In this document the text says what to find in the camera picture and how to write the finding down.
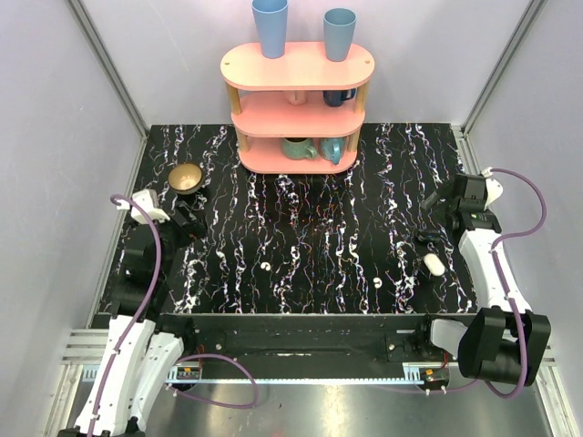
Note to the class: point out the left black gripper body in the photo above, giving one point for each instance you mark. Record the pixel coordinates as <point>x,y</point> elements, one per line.
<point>183,218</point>

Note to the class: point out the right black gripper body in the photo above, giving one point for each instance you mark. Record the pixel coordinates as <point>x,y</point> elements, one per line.
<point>453,208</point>

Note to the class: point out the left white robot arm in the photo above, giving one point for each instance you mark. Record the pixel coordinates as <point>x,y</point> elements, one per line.
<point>142,342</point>

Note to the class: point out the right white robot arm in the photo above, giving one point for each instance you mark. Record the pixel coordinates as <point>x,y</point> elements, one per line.
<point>505,342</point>

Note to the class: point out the white oval case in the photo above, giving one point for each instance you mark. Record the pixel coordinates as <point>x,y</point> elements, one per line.
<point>433,265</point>

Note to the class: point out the light blue ceramic mug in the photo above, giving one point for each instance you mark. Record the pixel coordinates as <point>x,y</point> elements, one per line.
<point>332,148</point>

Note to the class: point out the green ceramic mug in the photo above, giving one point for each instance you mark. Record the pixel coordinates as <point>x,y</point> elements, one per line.
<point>298,148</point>

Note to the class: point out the dark blue mug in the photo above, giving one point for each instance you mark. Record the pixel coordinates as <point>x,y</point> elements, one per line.
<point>336,98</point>

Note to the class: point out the pink three-tier wooden shelf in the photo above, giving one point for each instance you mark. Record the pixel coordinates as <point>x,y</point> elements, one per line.
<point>262,116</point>

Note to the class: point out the pink mug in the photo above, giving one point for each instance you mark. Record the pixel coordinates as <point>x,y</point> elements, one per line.
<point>296,97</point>

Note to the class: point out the right light blue tumbler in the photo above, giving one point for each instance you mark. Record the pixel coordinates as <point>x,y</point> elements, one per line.
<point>338,30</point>

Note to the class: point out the light blue tumbler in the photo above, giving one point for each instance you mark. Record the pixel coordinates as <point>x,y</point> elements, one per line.
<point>338,30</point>
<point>270,18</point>

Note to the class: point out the left light blue tumbler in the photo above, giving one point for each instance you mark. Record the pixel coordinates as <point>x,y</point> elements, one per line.
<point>270,18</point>

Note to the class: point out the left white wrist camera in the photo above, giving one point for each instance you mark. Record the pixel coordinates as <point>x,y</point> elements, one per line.
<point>148,200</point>

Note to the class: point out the black mounting base plate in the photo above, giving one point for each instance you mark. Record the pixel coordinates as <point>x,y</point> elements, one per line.
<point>388,337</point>

